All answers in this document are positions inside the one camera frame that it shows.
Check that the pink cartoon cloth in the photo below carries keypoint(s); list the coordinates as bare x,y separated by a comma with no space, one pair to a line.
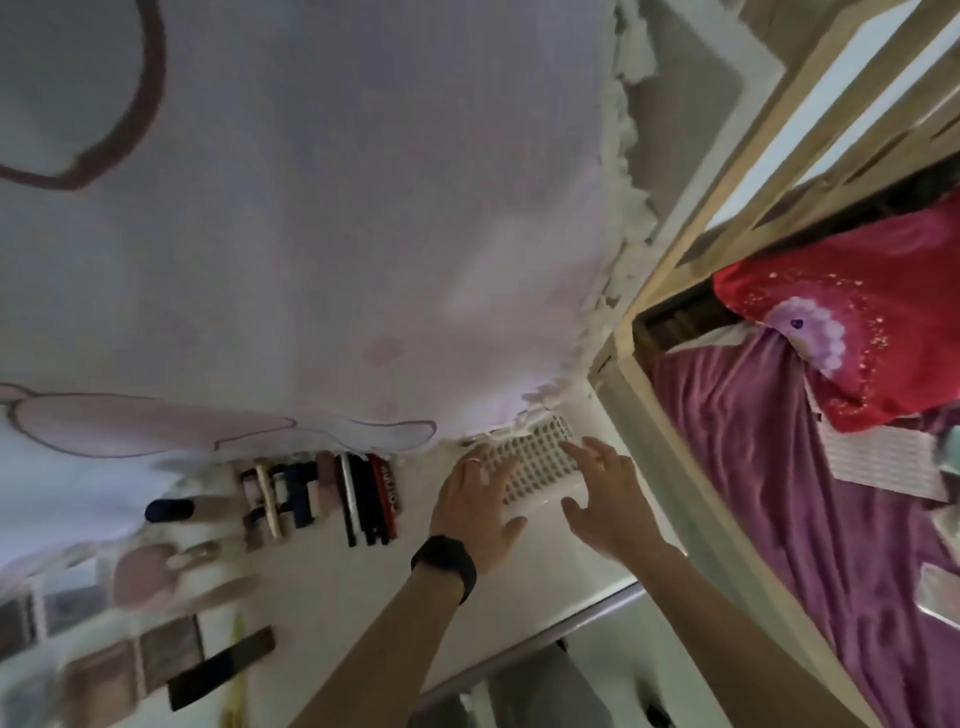
300,225

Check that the person's left forearm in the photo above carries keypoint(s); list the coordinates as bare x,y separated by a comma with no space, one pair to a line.
375,660

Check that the pink rounded compact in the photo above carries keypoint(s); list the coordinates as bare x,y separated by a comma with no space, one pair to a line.
142,574

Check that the dark square foundation bottle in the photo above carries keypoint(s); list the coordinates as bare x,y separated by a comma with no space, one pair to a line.
217,667

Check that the white square packet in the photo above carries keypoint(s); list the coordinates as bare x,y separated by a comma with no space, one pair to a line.
949,521

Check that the false eyelash tray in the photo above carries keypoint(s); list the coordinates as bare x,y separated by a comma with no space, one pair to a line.
540,450

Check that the small grey square palette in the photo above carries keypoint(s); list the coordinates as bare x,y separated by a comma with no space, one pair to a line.
71,607

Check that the teal card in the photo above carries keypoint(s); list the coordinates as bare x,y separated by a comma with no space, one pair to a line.
951,450

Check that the pink white packet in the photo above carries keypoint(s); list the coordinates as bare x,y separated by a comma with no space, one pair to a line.
941,592

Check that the person's right hand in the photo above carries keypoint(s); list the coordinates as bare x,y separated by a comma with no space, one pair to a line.
619,517

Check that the navy cosmetic tube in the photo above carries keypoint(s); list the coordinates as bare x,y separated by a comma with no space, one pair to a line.
304,499

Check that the black smartwatch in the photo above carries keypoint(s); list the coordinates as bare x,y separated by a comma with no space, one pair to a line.
442,559

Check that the white dressing table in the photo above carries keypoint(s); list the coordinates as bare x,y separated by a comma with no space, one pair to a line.
337,585

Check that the purple bed sheet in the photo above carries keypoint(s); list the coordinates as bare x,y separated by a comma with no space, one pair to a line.
750,450

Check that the pink patterned paper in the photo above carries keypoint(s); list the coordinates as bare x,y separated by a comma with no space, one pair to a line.
877,457

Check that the silver square palette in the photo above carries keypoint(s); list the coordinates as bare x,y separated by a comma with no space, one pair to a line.
26,705

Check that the wooden bed frame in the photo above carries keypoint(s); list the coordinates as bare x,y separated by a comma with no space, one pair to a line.
675,480

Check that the short black makeup pencil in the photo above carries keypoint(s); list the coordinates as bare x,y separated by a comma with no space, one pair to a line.
376,517

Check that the red floral pillow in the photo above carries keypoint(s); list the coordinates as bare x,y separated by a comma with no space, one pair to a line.
900,300

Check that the purple drawer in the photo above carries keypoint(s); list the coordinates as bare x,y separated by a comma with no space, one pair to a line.
540,637

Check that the yellow makeup brushes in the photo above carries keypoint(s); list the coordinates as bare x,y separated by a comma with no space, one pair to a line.
234,697

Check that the person's left hand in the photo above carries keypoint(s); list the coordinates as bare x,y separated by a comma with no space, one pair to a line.
472,517

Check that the pink concealer tube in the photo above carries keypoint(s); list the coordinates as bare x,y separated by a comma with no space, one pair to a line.
256,529

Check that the brown blush palette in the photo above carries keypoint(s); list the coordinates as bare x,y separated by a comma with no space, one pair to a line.
101,682

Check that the long black makeup pencil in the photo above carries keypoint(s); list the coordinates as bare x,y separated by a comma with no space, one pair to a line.
363,499

